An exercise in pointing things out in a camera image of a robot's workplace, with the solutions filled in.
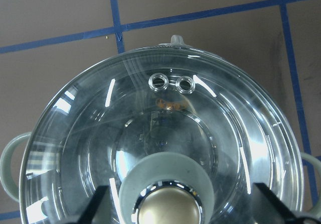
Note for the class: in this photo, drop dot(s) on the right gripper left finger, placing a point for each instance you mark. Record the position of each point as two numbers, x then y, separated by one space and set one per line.
72 206

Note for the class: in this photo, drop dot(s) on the glass pot lid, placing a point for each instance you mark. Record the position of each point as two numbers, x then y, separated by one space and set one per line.
160 138

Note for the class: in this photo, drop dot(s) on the pale green cooking pot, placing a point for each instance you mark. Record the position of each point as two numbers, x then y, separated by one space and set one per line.
10 163

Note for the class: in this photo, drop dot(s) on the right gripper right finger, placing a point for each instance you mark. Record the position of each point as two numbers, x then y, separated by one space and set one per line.
268 208

